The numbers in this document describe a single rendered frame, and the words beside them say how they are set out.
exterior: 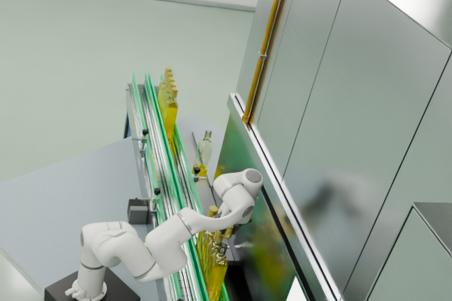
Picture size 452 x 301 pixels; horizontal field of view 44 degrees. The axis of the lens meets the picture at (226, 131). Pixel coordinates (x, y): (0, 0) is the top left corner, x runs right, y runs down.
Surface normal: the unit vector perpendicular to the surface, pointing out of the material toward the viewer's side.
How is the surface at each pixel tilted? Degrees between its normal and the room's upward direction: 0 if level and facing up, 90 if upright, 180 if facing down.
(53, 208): 0
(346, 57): 90
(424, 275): 90
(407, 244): 90
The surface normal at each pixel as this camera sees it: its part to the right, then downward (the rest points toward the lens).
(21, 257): 0.21, -0.84
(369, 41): -0.95, -0.05
